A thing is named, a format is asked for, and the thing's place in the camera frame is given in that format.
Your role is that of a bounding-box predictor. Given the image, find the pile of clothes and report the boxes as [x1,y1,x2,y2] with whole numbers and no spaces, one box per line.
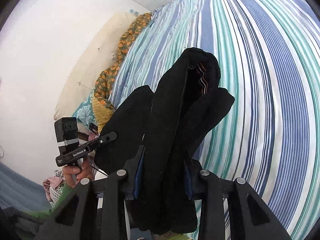
[42,170,65,207]

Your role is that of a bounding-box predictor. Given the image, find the teal patterned pillow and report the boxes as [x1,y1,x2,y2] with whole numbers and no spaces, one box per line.
[72,92,97,128]

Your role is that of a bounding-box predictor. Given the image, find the green sleeve left forearm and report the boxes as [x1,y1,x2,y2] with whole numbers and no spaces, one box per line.
[23,183,75,219]

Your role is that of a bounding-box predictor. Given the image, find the yellow patterned blanket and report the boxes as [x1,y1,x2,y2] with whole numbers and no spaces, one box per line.
[92,12,153,132]

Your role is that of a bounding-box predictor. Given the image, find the cream upholstered headboard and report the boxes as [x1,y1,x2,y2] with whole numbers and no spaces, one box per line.
[54,12,137,120]

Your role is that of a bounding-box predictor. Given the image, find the blue green striped bed sheet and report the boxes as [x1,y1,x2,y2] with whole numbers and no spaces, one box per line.
[110,0,319,239]

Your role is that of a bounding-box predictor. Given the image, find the black pants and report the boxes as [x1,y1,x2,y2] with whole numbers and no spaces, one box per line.
[94,48,234,235]

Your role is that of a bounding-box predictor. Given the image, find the left hand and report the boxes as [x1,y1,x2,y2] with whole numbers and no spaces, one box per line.
[62,156,95,188]

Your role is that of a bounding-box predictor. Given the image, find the black camera box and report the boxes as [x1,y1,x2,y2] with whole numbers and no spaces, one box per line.
[54,117,79,155]

